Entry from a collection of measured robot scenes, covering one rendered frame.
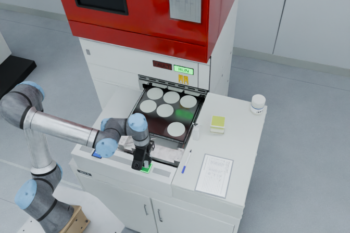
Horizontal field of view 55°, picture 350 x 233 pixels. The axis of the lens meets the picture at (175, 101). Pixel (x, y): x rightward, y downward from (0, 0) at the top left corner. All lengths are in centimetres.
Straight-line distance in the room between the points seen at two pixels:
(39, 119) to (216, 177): 83
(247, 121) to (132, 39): 76
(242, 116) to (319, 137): 137
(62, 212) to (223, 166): 76
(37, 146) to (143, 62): 78
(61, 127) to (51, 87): 231
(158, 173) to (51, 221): 52
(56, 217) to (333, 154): 224
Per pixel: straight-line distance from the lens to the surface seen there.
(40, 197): 158
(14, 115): 137
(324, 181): 290
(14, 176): 310
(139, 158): 152
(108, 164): 173
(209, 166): 166
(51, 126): 134
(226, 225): 184
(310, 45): 351
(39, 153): 160
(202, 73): 188
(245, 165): 169
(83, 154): 180
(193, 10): 157
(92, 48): 212
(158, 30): 171
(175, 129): 187
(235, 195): 161
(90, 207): 180
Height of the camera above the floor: 241
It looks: 49 degrees down
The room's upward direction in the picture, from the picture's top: 4 degrees counter-clockwise
